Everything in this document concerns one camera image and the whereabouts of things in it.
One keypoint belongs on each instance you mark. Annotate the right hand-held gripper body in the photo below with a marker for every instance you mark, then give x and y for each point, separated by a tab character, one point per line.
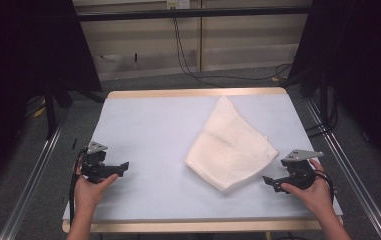
299	175

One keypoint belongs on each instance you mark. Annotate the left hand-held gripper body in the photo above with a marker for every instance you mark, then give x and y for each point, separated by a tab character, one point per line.
94	166

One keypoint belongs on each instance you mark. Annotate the white mesh laundry bag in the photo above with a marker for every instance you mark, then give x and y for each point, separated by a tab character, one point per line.
231	146

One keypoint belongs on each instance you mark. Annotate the person's right hand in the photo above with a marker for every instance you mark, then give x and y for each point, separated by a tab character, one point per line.
318	196

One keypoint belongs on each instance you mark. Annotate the person's left hand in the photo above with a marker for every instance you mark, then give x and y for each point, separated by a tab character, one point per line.
86	196

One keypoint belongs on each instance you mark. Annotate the small black floor object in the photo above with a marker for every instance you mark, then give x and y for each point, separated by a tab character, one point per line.
74	143

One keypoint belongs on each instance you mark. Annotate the light blue table mat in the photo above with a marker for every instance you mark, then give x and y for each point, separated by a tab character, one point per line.
144	133

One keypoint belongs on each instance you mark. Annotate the black stand leg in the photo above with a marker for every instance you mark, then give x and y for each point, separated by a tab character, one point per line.
50	113
324	103

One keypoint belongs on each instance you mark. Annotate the yellow floor tape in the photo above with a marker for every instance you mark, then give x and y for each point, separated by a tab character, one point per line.
39	112

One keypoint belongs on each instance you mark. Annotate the wooden table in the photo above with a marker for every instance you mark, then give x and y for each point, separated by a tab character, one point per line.
194	92

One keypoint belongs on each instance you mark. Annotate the black curtain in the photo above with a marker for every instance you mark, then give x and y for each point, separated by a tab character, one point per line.
18	66
361	66

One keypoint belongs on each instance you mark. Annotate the black horizontal bar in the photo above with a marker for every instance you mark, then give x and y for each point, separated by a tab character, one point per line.
194	13

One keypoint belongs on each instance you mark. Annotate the metal floor rail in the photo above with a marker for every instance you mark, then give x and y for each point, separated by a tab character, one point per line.
28	190
351	180

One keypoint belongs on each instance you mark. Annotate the white wall outlet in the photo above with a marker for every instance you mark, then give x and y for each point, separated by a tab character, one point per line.
178	4

